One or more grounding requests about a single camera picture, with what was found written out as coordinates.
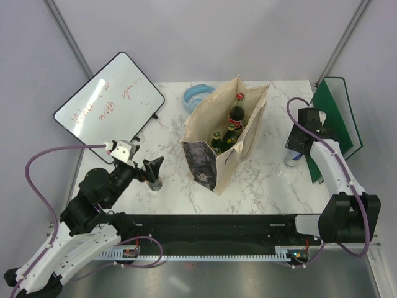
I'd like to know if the silver Red Bull can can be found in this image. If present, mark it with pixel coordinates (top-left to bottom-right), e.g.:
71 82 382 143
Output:
284 150 303 168

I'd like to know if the black Schweppes drink can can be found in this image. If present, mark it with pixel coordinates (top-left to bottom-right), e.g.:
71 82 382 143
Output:
142 166 163 191

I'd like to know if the cream canvas Monet tote bag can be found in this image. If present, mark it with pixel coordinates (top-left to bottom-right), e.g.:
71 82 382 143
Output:
181 76 270 195

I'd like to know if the Coca-Cola glass bottle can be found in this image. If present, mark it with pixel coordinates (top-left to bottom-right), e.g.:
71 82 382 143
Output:
228 93 245 131

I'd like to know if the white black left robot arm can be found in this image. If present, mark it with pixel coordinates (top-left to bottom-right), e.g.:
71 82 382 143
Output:
4 157 164 297

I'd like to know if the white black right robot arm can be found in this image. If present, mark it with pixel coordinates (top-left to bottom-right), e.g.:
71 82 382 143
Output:
283 107 381 245

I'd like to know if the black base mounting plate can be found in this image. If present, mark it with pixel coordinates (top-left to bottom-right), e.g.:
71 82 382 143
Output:
122 214 321 252

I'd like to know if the white dry-erase board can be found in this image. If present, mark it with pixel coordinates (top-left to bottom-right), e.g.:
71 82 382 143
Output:
53 52 165 164

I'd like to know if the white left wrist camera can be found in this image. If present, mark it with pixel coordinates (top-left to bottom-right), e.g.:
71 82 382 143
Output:
104 140 140 166

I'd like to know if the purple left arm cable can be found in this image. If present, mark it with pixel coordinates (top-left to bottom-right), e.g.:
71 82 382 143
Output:
9 143 109 298

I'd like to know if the green ring binder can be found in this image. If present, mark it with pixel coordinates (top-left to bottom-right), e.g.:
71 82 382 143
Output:
305 76 364 184

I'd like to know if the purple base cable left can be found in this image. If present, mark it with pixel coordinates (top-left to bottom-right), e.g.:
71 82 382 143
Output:
61 236 165 284

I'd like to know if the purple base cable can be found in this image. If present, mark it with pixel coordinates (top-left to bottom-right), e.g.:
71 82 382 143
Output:
279 238 326 269
61 236 165 284

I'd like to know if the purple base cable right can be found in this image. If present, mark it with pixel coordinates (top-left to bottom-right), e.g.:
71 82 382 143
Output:
279 238 326 269

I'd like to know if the light blue slotted cable duct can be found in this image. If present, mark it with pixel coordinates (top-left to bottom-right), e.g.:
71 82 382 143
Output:
94 246 291 262

